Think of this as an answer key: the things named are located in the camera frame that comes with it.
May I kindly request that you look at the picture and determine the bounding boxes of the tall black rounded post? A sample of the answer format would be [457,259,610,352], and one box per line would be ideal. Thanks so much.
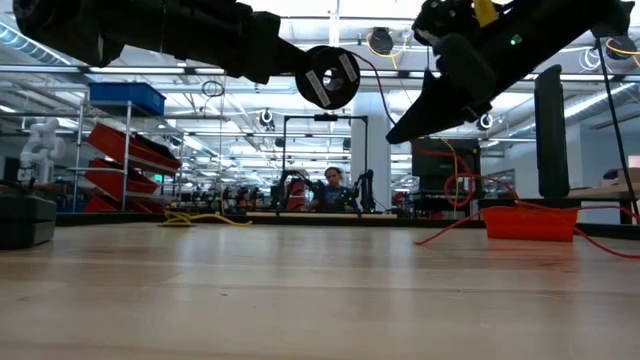
[533,63,571,200]

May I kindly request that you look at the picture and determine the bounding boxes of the person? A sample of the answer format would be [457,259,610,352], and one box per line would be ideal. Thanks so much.
[312,166,359,212]

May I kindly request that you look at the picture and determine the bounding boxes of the blue storage bin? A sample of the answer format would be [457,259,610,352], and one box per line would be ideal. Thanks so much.
[88,81,168,118]

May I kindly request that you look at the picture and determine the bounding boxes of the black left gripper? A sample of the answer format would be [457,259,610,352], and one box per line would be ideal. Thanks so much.
[164,0,314,85]

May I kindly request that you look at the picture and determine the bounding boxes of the black monitor cart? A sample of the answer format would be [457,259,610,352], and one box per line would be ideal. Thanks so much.
[410,137,484,216]

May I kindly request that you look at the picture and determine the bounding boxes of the thin black frame strut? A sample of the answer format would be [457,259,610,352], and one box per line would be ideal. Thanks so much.
[594,34,640,257]

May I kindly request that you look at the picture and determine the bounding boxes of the black zip case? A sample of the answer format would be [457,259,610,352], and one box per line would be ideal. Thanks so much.
[0,193,58,251]

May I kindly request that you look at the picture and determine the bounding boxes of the metal rack red bins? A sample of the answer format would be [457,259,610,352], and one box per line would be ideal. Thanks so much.
[67,99,184,215]

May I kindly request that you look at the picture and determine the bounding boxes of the red cord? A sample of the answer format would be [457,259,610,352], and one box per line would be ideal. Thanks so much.
[349,49,640,260]

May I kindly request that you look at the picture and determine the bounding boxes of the hanging yellow cable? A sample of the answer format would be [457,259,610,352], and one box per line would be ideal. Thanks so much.
[439,138,460,212]

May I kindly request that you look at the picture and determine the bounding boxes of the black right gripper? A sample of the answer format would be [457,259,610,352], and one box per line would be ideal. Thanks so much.
[385,0,601,145]

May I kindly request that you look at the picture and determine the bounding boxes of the background wooden table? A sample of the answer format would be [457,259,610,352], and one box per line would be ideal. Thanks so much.
[569,167,640,226]

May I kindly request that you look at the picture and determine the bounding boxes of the yellow cord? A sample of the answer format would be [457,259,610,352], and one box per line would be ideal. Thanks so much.
[158,208,255,229]

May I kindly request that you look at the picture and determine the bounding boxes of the red square container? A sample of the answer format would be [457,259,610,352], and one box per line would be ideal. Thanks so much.
[478,198,582,243]

